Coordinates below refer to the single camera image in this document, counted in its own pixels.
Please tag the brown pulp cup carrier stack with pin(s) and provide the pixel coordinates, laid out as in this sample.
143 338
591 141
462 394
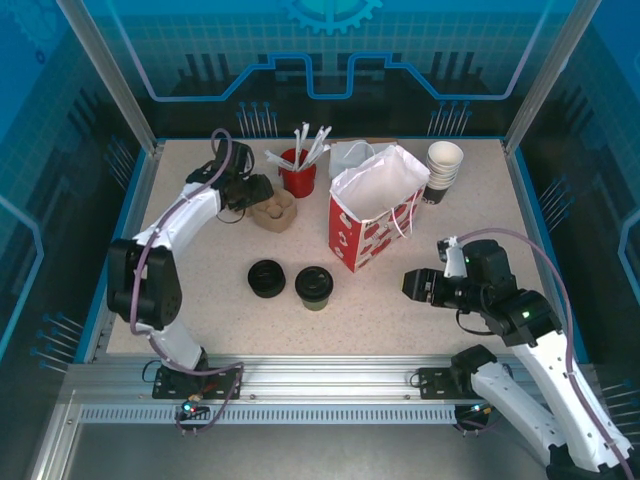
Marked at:
275 220

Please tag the red white paper bag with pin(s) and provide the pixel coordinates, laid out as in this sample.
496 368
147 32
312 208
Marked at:
347 240

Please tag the black plastic cup lid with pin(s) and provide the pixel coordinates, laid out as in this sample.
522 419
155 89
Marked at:
314 282

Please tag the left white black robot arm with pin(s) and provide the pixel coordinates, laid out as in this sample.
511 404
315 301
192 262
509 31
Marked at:
190 220

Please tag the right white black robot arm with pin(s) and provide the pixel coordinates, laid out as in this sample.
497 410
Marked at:
550 380

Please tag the white wrapped straw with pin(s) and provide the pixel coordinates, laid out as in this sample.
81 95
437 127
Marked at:
298 145
275 156
325 135
317 140
303 135

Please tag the red straw holder cup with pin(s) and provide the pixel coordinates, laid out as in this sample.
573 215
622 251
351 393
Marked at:
300 182

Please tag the black cup lid stack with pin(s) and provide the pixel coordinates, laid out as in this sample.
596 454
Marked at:
266 280

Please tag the white paper napkin stack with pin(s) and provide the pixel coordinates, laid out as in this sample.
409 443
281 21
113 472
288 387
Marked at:
340 155

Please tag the paper cup stack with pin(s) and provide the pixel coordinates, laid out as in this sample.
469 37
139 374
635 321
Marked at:
442 155

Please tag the right base LED connector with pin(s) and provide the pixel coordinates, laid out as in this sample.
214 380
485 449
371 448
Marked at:
479 410

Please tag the base led connector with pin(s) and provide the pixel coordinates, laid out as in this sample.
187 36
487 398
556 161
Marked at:
479 410
189 409

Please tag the grey metal panel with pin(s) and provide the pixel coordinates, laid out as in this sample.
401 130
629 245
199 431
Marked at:
325 455

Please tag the left base LED connector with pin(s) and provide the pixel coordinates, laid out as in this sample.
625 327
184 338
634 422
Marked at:
189 409

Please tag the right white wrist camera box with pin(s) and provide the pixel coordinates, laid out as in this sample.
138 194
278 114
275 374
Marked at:
455 260

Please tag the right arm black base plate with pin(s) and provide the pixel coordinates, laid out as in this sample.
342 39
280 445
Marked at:
430 385

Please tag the aluminium mounting rail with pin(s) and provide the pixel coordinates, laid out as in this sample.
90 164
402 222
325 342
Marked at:
325 375

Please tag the aluminium frame post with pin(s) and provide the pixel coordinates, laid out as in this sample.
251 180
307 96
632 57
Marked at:
116 80
547 75

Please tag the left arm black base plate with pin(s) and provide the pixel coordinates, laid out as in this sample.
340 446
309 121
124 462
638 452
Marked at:
225 385

